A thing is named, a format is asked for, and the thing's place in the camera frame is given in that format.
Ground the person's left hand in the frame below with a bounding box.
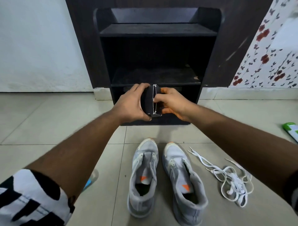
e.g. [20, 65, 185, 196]
[111, 83, 153, 124]

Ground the clear plastic box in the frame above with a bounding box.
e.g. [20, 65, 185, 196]
[140, 84, 163, 118]

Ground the dark brown wooden cabinet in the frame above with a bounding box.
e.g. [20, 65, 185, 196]
[65, 0, 274, 89]

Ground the person's right hand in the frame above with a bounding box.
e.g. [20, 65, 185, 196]
[153, 87, 194, 123]

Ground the blue transparent bottle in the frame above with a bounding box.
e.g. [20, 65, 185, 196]
[83, 169, 99, 192]

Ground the green blue white bottle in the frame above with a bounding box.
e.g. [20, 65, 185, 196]
[282, 122, 298, 143]

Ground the person's right forearm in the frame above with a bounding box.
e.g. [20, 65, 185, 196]
[188, 103, 298, 201]

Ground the black open shelf box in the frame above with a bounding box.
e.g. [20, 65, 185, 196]
[93, 7, 223, 126]

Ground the grey sneaker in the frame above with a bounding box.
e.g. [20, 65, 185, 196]
[162, 141, 209, 226]
[127, 138, 160, 219]

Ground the zebra striped garment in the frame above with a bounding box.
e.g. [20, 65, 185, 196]
[0, 169, 298, 226]

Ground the white floral patterned sheet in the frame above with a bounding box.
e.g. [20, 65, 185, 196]
[229, 0, 298, 89]

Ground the person's left forearm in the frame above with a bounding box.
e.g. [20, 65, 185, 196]
[24, 109, 122, 198]

